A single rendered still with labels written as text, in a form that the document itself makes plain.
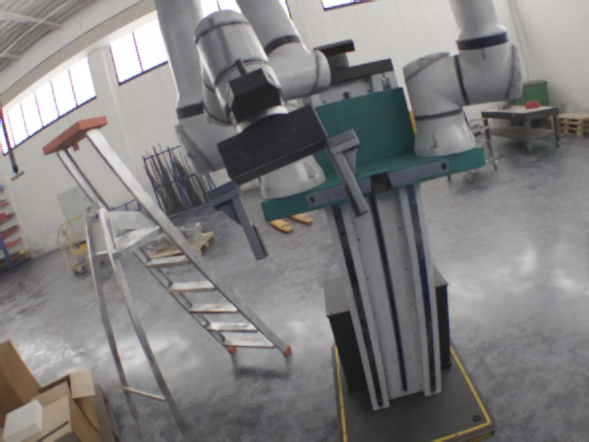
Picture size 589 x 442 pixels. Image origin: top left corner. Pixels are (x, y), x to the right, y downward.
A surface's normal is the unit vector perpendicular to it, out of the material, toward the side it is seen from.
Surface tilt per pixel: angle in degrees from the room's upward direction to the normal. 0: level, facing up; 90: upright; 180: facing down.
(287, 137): 66
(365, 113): 90
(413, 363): 90
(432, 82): 89
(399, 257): 90
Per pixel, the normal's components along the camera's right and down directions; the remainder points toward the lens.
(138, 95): -0.06, 0.31
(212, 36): -0.40, 0.05
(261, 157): -0.04, -0.12
